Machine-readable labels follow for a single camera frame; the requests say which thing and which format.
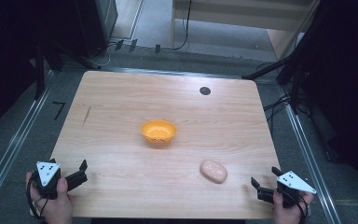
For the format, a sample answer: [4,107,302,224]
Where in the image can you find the black metal stand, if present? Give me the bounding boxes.
[241,3,334,115]
[33,36,102,101]

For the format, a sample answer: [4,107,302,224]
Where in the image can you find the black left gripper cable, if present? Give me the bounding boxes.
[26,175,49,222]

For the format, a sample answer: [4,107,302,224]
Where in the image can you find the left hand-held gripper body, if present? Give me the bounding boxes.
[32,159,68,201]

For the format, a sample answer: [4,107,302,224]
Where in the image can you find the black floor cables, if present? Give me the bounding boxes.
[255,62,309,132]

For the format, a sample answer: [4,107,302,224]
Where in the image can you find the dark cabinet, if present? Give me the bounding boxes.
[74,0,119,59]

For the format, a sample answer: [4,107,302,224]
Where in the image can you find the white floor cable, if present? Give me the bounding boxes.
[97,43,119,68]

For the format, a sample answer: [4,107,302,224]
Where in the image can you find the dark curtain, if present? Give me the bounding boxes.
[292,0,358,200]
[0,0,85,141]

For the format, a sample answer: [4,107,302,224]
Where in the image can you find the pale pink oval soap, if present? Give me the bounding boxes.
[200,159,228,185]

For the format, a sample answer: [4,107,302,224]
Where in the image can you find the orange perforated bowl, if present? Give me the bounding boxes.
[140,119,178,145]

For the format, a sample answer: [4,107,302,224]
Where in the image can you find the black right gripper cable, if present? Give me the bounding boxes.
[283,188,310,222]

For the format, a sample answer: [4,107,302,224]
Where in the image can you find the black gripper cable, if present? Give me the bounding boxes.
[283,188,310,222]
[26,175,49,222]

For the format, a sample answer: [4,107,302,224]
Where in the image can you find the pale wooden furniture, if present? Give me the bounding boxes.
[170,0,321,61]

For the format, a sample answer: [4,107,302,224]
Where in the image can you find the metal floor rail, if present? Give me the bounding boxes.
[278,83,343,224]
[0,70,56,218]
[101,66,242,79]

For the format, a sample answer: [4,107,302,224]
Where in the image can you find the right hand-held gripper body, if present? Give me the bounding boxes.
[256,170,318,209]

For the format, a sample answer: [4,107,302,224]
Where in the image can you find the person's right hand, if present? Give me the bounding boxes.
[271,189,315,224]

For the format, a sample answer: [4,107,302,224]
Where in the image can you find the person's left hand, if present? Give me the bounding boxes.
[25,171,75,224]

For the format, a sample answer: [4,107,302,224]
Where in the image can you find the black hanging cable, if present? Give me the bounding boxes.
[171,0,193,51]

